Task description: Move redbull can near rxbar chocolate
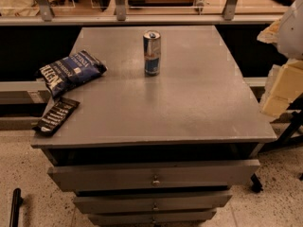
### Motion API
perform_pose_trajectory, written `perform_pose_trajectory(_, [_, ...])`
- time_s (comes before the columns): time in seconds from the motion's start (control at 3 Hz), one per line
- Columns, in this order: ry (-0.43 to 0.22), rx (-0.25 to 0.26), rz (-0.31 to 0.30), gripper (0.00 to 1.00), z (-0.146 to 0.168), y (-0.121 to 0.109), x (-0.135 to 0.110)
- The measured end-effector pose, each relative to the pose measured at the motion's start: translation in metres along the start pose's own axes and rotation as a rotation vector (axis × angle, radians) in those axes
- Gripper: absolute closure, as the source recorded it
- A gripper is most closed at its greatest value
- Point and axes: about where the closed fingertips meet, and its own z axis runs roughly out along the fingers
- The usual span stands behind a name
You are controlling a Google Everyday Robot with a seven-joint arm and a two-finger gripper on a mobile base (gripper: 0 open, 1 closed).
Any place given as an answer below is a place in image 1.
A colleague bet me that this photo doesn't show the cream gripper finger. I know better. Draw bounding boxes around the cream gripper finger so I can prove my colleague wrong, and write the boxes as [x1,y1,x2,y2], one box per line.
[259,60,303,117]
[257,19,280,44]

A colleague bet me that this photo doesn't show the redbull can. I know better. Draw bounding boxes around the redbull can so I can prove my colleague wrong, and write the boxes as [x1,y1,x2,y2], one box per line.
[143,30,161,76]

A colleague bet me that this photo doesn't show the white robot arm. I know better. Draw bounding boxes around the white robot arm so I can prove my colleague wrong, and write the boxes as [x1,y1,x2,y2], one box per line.
[257,0,303,118]

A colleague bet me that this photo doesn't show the black rxbar chocolate bar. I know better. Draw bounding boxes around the black rxbar chocolate bar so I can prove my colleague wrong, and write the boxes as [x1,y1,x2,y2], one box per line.
[33,97,80,137]

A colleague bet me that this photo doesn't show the black stand legs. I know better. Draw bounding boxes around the black stand legs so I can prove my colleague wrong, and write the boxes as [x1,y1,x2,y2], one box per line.
[261,95,303,152]

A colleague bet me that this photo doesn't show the black caster wheel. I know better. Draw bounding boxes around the black caster wheel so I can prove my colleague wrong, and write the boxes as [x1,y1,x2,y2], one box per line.
[251,174,263,193]

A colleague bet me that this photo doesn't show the top grey drawer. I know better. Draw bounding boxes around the top grey drawer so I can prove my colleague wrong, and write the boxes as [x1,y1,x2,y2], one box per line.
[48,159,259,191]

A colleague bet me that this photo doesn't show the grey drawer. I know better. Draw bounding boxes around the grey drawer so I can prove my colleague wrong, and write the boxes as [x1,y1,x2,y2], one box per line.
[88,209,217,226]
[48,159,259,191]
[73,190,231,214]

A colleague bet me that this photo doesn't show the grey drawer cabinet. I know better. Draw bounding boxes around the grey drawer cabinet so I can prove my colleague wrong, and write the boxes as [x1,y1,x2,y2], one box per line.
[30,25,278,227]

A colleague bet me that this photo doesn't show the middle grey drawer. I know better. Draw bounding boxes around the middle grey drawer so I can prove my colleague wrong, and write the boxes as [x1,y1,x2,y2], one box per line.
[73,190,231,214]

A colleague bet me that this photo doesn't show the bottom grey drawer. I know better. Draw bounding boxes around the bottom grey drawer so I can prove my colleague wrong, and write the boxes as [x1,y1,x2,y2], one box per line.
[88,209,217,226]

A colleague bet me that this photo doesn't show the blue chip bag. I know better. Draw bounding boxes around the blue chip bag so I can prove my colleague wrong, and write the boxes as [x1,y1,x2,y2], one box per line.
[39,50,107,97]

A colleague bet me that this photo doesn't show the grey metal railing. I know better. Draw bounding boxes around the grey metal railing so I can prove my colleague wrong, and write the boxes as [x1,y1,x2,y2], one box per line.
[0,0,287,26]

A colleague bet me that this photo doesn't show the black pole on floor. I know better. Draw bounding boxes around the black pole on floor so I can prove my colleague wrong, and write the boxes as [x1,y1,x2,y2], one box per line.
[9,188,24,227]

